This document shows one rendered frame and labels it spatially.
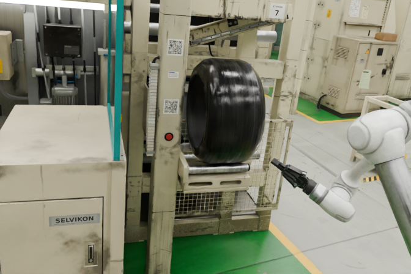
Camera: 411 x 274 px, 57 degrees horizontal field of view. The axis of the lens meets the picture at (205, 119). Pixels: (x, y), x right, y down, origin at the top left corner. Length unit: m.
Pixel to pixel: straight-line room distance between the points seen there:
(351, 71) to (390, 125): 4.95
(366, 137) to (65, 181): 0.97
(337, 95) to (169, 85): 4.93
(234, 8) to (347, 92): 4.48
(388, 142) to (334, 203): 0.58
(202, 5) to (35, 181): 1.28
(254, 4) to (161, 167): 1.00
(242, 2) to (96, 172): 1.31
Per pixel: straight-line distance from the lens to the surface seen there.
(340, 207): 1.91
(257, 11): 2.20
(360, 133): 1.39
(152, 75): 1.83
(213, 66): 1.87
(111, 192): 1.24
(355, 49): 6.34
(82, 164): 1.19
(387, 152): 1.42
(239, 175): 2.06
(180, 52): 1.82
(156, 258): 2.32
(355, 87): 6.51
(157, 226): 2.19
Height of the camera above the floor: 1.79
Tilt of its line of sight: 19 degrees down
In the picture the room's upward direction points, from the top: 6 degrees clockwise
